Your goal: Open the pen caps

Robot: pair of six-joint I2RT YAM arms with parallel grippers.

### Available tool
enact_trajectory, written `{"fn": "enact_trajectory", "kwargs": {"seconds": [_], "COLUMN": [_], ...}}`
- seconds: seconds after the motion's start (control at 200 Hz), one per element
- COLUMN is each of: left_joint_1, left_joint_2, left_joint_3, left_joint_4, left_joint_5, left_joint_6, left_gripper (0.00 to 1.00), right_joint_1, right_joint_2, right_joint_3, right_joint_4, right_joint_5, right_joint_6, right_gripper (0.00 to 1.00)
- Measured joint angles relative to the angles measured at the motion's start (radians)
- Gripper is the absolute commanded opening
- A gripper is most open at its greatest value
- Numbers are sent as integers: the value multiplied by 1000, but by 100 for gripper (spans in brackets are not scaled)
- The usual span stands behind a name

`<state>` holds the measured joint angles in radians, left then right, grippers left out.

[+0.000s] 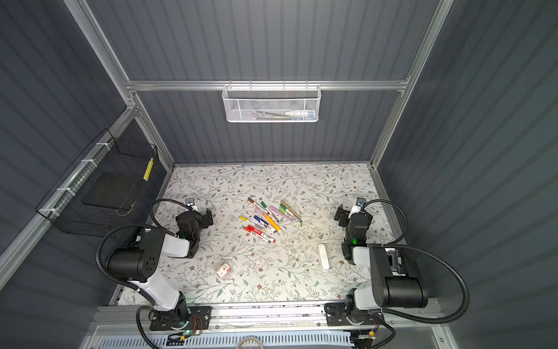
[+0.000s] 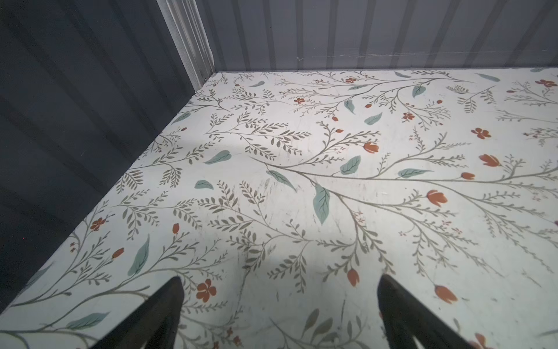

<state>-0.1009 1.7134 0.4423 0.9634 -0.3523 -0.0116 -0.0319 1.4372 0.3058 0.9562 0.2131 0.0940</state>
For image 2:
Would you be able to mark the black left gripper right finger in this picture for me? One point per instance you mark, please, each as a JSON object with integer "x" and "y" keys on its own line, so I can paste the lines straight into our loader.
{"x": 408, "y": 322}

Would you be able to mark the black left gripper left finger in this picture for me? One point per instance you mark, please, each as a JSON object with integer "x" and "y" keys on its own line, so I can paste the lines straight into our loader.
{"x": 154, "y": 324}

